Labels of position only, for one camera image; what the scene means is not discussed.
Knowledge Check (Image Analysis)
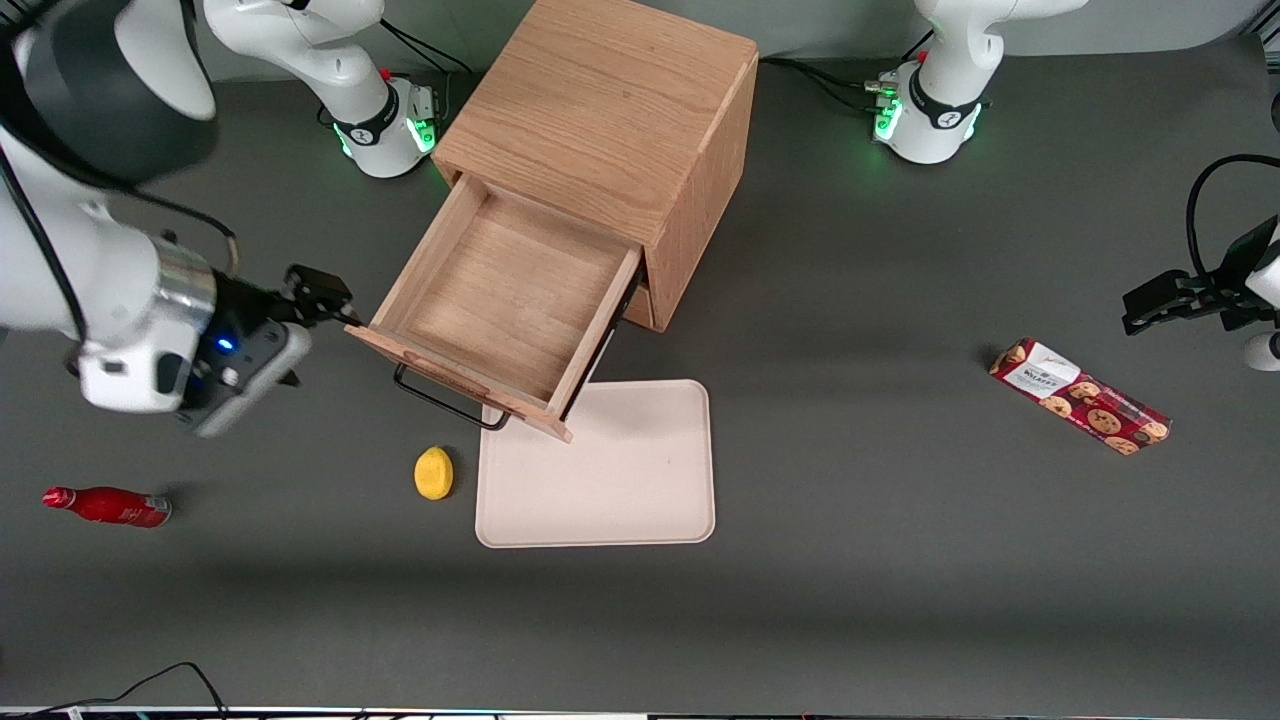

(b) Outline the black metal drawer handle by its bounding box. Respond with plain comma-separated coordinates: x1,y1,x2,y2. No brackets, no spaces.
393,362,513,433

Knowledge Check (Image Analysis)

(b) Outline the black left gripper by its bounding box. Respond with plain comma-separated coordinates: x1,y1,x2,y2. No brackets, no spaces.
1122,215,1280,336

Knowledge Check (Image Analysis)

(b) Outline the yellow lemon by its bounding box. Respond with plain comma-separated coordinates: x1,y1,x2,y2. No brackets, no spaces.
414,446,455,501

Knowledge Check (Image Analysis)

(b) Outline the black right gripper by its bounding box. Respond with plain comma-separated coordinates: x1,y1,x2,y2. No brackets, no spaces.
212,264,363,331

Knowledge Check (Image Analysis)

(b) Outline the light wooden drawer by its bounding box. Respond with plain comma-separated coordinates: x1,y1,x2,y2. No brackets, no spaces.
345,172,643,443

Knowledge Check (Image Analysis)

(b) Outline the thin black cable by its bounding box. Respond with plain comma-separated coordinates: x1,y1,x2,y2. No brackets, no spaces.
0,662,231,719
758,55,901,113
1186,154,1280,281
380,18,473,76

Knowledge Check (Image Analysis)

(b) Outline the light wooden drawer cabinet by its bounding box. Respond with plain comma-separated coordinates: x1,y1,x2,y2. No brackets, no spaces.
432,0,759,333

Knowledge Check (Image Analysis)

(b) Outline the cream rectangular tray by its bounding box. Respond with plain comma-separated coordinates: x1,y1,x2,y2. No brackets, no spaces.
474,378,717,549

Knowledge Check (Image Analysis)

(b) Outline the red soda bottle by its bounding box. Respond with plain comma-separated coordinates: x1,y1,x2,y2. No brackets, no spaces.
42,486,173,529

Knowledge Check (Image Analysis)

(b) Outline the red tartan cookie box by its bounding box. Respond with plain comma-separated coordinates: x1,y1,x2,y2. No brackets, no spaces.
989,338,1172,457

